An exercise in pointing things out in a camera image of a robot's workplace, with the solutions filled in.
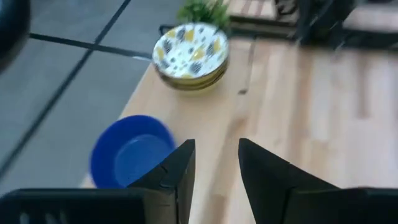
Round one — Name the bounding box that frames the black aluminium rig frame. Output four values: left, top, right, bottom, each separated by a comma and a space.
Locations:
158, 0, 398, 52

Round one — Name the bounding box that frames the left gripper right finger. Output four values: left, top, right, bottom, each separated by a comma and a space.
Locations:
238, 138, 340, 224

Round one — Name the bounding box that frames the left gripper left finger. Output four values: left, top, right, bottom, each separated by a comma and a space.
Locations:
126, 138, 197, 224

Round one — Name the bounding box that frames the wooden shelf with black legs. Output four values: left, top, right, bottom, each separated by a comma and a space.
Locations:
79, 30, 257, 224

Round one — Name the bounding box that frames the blue plastic mini bowl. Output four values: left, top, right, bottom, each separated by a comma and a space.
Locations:
89, 114, 178, 190

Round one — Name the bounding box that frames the yellow-grey patterned ceramic bowl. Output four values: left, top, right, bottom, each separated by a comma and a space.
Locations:
151, 22, 230, 80
157, 58, 229, 91

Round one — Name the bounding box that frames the small green potted plant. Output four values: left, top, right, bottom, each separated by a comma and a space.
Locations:
176, 0, 231, 30

